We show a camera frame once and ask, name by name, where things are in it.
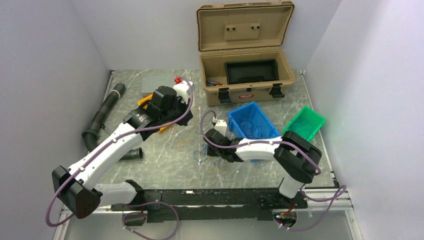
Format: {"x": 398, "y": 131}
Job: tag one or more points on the green plastic bin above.
{"x": 306, "y": 123}

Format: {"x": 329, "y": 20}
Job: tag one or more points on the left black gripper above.
{"x": 184, "y": 106}

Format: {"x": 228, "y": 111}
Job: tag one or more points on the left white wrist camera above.
{"x": 182, "y": 88}

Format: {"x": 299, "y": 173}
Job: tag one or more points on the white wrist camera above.
{"x": 220, "y": 125}
{"x": 182, "y": 88}

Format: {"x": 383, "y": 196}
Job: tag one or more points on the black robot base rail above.
{"x": 262, "y": 204}

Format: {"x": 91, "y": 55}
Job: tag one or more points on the orange plastic bin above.
{"x": 148, "y": 98}

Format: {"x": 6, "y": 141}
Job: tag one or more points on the screwdrivers in toolbox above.
{"x": 212, "y": 83}

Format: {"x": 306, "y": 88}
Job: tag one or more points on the silver wrench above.
{"x": 106, "y": 129}

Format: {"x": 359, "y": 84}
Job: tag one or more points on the tan open toolbox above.
{"x": 238, "y": 32}

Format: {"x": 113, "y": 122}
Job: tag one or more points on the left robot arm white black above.
{"x": 78, "y": 187}

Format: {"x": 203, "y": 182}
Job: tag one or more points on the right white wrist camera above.
{"x": 220, "y": 125}

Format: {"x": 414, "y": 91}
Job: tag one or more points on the black tray in toolbox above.
{"x": 255, "y": 71}

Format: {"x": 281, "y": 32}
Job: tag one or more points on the blue plastic bin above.
{"x": 250, "y": 122}

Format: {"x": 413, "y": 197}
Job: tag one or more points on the grey plastic case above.
{"x": 151, "y": 83}

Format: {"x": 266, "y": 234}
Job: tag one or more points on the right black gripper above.
{"x": 210, "y": 152}

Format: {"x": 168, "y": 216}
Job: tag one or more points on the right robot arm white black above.
{"x": 298, "y": 158}

